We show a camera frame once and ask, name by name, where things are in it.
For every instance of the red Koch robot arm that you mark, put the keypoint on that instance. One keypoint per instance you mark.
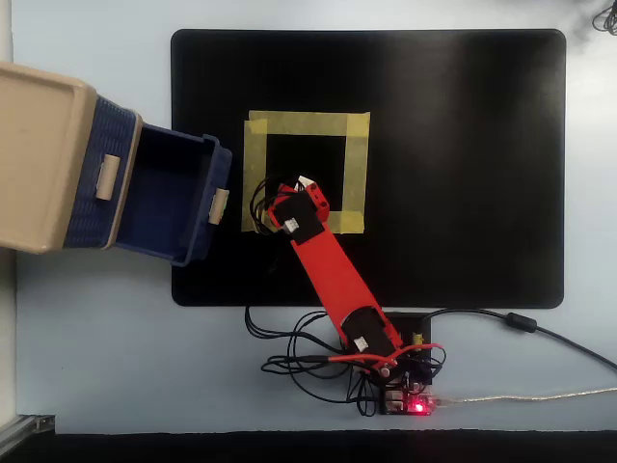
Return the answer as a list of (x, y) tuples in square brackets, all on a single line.
[(337, 280)]

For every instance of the yellow power connector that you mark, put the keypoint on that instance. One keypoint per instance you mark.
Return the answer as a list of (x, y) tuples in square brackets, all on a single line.
[(418, 339)]

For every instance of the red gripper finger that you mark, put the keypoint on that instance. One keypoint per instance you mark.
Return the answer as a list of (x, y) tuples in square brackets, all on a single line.
[(285, 189), (319, 198)]

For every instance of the white toy brick cube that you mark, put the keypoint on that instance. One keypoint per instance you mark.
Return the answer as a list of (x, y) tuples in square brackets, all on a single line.
[(304, 181)]

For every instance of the short yellow tape strip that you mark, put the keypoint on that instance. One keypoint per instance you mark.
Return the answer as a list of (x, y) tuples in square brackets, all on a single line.
[(356, 173)]

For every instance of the aluminium profile bar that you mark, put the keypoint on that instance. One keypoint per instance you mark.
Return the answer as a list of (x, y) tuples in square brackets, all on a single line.
[(26, 427)]

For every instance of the controller board with red LED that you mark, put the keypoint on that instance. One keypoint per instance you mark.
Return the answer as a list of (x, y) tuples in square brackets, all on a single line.
[(410, 404)]

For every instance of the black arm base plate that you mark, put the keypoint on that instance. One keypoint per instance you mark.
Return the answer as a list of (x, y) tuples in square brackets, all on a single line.
[(414, 323)]

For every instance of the black table mat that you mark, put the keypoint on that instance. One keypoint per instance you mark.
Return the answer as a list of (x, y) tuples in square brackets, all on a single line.
[(458, 169)]

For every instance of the beige drawer cabinet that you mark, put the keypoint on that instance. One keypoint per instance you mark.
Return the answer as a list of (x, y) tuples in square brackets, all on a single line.
[(34, 159)]

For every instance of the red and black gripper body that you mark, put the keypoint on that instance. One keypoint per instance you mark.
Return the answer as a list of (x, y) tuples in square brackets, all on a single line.
[(299, 214)]

